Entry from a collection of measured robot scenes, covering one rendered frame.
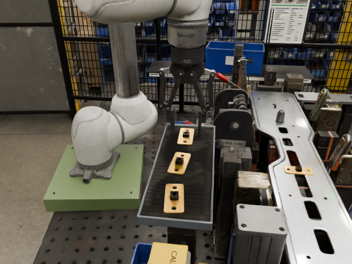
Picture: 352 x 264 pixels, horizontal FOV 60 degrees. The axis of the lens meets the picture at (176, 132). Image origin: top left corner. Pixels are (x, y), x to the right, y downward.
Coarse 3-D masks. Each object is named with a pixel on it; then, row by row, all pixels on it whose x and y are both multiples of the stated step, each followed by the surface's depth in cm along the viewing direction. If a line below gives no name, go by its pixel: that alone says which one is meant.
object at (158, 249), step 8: (152, 248) 50; (160, 248) 50; (168, 248) 50; (176, 248) 50; (184, 248) 50; (152, 256) 49; (160, 256) 49; (168, 256) 49; (176, 256) 49; (184, 256) 49
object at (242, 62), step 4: (240, 60) 126; (244, 60) 125; (248, 60) 127; (240, 64) 126; (244, 64) 126; (240, 68) 127; (244, 68) 127; (240, 72) 130; (244, 72) 128; (244, 76) 129; (244, 80) 129; (244, 84) 130; (244, 88) 131
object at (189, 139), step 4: (184, 128) 85; (188, 128) 85; (180, 132) 84; (184, 132) 82; (188, 132) 82; (192, 132) 84; (180, 136) 82; (184, 136) 81; (188, 136) 81; (192, 136) 82; (180, 140) 80; (184, 140) 80; (188, 140) 80; (192, 140) 80; (180, 144) 78; (184, 144) 78; (188, 144) 78
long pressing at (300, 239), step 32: (256, 96) 146; (288, 96) 146; (256, 128) 119; (288, 128) 119; (288, 160) 100; (320, 160) 101; (288, 192) 87; (320, 192) 87; (288, 224) 76; (320, 224) 76; (288, 256) 68; (320, 256) 68
